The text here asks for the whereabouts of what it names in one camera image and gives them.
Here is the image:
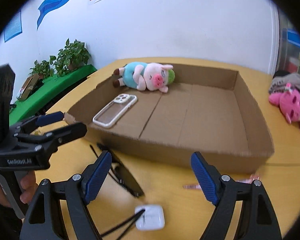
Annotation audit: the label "green table cloth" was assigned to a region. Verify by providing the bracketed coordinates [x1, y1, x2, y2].
[10, 64, 97, 125]

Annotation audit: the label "pink plush toy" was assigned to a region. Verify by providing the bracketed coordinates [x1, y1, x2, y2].
[268, 83, 300, 124]

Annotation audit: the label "cardboard box tray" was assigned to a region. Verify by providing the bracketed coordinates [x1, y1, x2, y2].
[65, 64, 274, 173]

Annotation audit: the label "potted green plant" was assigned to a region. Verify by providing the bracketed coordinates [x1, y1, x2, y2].
[49, 39, 91, 77]

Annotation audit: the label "black sunglasses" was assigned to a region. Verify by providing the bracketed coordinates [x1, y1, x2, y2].
[96, 143, 145, 198]

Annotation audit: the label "pink decorated pen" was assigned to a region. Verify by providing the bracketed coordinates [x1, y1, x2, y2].
[182, 174, 262, 190]

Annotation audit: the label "clear phone case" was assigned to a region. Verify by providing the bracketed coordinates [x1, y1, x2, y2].
[92, 93, 138, 129]

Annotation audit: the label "pig plush blue shirt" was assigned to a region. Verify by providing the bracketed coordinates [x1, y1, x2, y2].
[113, 62, 175, 93]

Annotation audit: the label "white earbuds case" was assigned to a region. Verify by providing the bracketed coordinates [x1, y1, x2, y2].
[134, 204, 165, 231]

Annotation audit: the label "blue wall poster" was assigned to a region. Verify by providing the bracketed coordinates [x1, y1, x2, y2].
[4, 10, 23, 42]

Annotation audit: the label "grey printed cloth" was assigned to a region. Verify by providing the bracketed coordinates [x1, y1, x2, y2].
[268, 70, 300, 94]

